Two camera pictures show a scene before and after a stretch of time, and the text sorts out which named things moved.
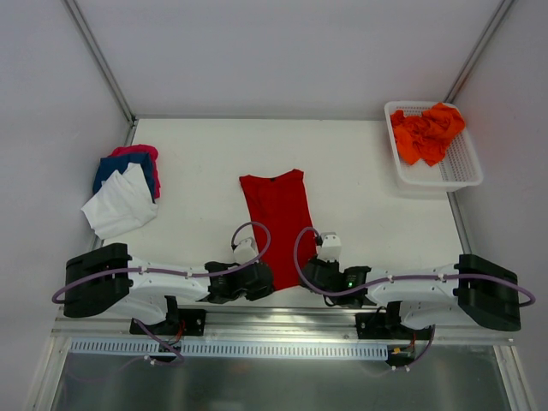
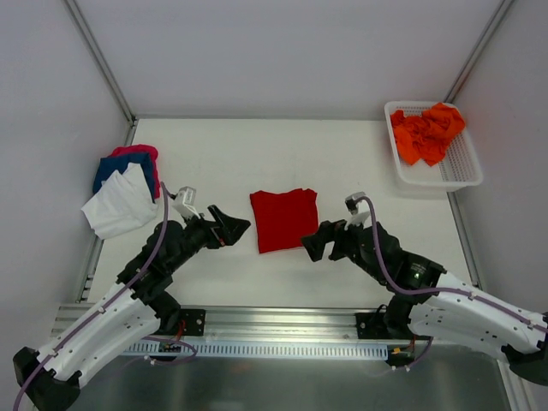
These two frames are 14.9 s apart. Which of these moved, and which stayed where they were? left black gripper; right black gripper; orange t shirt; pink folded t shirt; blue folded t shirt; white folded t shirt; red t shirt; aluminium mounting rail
Moved: red t shirt; right black gripper; left black gripper
Stayed: white folded t shirt; blue folded t shirt; aluminium mounting rail; orange t shirt; pink folded t shirt
